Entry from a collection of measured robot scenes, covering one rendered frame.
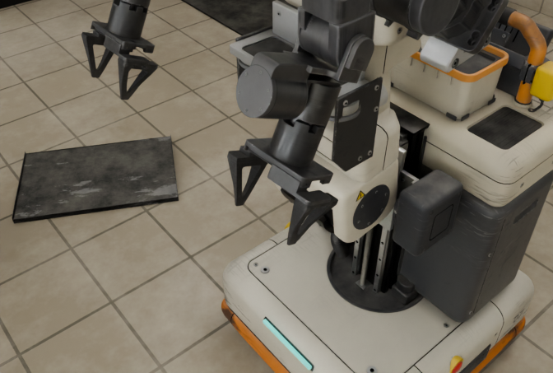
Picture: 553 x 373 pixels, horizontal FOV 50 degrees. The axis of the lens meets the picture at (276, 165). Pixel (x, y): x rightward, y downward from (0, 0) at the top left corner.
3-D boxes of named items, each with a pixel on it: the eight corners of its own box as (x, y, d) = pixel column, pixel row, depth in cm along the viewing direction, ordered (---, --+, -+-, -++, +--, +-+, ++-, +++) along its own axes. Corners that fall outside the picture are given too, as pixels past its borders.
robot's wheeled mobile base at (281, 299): (369, 217, 213) (376, 164, 198) (525, 333, 176) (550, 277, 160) (216, 316, 180) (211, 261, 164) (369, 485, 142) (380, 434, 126)
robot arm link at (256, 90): (379, 39, 66) (326, 14, 71) (313, 25, 58) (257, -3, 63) (340, 135, 70) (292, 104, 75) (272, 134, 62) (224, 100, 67)
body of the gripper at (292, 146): (298, 192, 69) (321, 135, 66) (239, 151, 74) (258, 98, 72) (329, 187, 74) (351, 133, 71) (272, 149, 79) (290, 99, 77)
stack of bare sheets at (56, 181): (14, 223, 216) (11, 217, 214) (26, 156, 246) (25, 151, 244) (178, 200, 226) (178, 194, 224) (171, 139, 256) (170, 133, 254)
